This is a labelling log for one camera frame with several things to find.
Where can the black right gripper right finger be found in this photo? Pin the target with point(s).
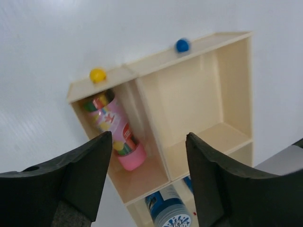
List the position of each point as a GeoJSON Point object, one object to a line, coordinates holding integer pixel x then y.
{"type": "Point", "coordinates": [229, 193]}

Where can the yellow tray knob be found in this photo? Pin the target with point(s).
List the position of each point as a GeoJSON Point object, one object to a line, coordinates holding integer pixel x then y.
{"type": "Point", "coordinates": [97, 75]}

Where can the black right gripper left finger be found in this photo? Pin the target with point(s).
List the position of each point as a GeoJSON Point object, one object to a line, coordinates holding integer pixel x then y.
{"type": "Point", "coordinates": [62, 192]}

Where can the blue tray knob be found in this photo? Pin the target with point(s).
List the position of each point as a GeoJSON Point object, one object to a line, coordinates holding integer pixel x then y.
{"type": "Point", "coordinates": [182, 45]}

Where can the wooden compartment tray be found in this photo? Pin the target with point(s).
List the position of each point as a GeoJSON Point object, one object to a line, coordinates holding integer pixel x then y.
{"type": "Point", "coordinates": [206, 91]}

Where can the pink capped marker bottle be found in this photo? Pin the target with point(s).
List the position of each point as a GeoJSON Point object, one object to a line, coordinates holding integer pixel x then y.
{"type": "Point", "coordinates": [107, 114]}

